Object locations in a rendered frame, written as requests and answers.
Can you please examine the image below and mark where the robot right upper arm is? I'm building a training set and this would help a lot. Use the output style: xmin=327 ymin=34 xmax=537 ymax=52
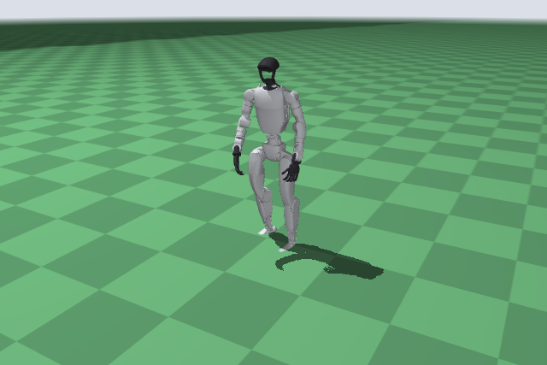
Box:
xmin=239 ymin=88 xmax=256 ymax=128

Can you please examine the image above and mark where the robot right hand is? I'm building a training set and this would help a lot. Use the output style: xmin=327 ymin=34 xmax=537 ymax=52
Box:
xmin=232 ymin=145 xmax=244 ymax=175

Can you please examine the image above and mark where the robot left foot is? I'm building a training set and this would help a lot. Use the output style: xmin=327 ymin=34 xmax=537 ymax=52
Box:
xmin=279 ymin=242 xmax=294 ymax=252

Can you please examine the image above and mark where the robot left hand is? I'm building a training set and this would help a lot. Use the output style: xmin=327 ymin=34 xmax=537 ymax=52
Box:
xmin=281 ymin=153 xmax=301 ymax=182

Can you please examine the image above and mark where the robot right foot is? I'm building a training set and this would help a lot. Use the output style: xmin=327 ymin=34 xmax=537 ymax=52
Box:
xmin=259 ymin=226 xmax=277 ymax=234

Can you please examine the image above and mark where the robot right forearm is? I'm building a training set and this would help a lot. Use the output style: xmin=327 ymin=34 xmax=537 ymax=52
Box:
xmin=232 ymin=117 xmax=247 ymax=153

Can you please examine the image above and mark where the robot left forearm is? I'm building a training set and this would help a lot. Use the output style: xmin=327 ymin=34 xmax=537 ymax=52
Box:
xmin=293 ymin=121 xmax=306 ymax=162

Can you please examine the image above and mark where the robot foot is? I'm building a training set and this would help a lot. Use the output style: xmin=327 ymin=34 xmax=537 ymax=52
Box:
xmin=279 ymin=242 xmax=294 ymax=252
xmin=259 ymin=226 xmax=277 ymax=234

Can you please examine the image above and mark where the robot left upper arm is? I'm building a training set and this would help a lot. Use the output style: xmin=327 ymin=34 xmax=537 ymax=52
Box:
xmin=283 ymin=90 xmax=306 ymax=132

